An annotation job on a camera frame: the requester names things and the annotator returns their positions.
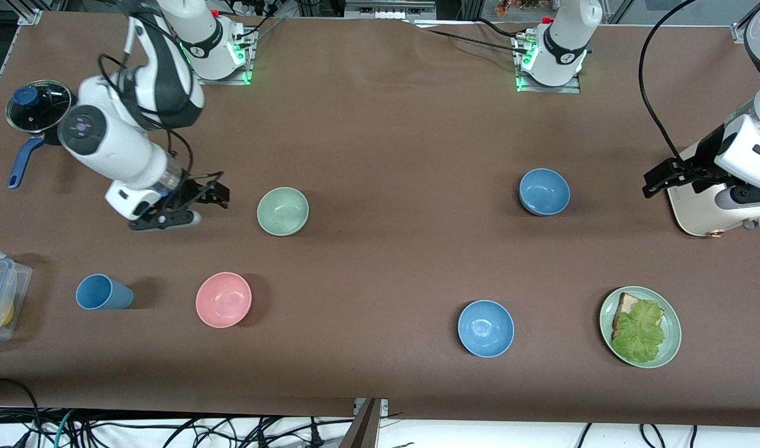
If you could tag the white toaster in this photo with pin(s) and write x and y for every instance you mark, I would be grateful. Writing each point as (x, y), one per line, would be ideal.
(697, 205)

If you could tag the metal table bracket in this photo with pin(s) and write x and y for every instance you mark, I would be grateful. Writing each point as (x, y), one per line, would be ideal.
(367, 429)

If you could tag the glass lid with blue knob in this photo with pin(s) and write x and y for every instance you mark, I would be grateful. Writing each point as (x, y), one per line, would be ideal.
(50, 106)

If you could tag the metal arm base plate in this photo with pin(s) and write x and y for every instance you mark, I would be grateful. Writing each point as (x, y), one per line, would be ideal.
(246, 70)
(576, 85)

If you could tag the clear plastic food container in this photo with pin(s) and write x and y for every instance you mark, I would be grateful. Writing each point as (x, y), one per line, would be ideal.
(18, 280)

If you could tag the brown table cover sheet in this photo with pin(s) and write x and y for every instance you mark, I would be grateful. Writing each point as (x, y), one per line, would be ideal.
(380, 249)

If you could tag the blue cup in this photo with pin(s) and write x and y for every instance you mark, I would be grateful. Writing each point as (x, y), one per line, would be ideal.
(103, 292)

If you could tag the pale green plate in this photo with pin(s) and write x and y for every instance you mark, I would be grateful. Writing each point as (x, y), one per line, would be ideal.
(671, 333)

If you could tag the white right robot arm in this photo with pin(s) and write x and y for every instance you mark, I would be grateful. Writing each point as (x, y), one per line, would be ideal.
(121, 146)

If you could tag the green lettuce leaf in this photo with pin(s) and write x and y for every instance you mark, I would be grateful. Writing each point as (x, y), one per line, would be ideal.
(641, 333)

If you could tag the pink bowl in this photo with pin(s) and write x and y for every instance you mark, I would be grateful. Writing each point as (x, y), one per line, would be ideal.
(224, 300)

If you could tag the blue bowl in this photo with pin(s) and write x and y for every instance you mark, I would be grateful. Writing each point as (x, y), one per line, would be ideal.
(544, 191)
(485, 328)

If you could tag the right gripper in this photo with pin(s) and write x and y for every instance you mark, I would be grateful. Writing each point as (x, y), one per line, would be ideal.
(193, 191)

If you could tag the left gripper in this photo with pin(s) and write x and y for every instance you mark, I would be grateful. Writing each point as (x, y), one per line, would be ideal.
(705, 151)

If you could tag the toasted bread slice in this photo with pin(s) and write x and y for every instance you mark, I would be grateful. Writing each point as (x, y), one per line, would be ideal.
(625, 306)

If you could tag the pale green bowl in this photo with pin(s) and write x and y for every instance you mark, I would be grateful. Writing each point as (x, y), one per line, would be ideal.
(282, 211)

